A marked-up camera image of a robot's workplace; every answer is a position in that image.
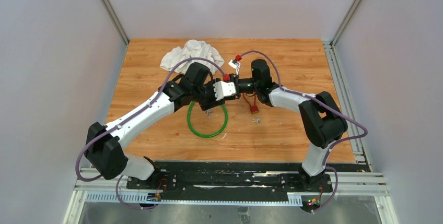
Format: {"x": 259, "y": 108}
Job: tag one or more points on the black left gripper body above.
{"x": 207, "y": 99}

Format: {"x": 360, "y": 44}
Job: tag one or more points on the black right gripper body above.
{"x": 245, "y": 86}

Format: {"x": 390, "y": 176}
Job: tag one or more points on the silver key bunch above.
{"x": 208, "y": 112}

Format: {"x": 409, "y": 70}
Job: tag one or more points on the green cable lock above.
{"x": 201, "y": 126}

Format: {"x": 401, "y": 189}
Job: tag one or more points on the red cable lock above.
{"x": 252, "y": 106}

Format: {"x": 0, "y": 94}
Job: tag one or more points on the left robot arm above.
{"x": 105, "y": 144}

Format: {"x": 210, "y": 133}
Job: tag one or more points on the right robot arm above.
{"x": 319, "y": 113}

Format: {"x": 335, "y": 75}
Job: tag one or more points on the white crumpled cloth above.
{"x": 192, "y": 48}

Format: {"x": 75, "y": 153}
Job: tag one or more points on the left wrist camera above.
{"x": 224, "y": 89}

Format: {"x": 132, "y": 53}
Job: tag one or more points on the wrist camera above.
{"x": 234, "y": 63}
{"x": 224, "y": 89}

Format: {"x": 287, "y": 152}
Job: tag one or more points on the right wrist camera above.
{"x": 234, "y": 63}

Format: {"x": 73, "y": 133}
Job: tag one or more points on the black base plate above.
{"x": 221, "y": 182}

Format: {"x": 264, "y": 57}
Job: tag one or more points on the aluminium frame post right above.
{"x": 345, "y": 22}

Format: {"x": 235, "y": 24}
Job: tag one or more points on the aluminium frame post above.
{"x": 345, "y": 22}
{"x": 116, "y": 21}

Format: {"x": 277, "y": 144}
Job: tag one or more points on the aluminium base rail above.
{"x": 357, "y": 197}

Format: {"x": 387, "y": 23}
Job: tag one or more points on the aluminium frame post left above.
{"x": 116, "y": 21}

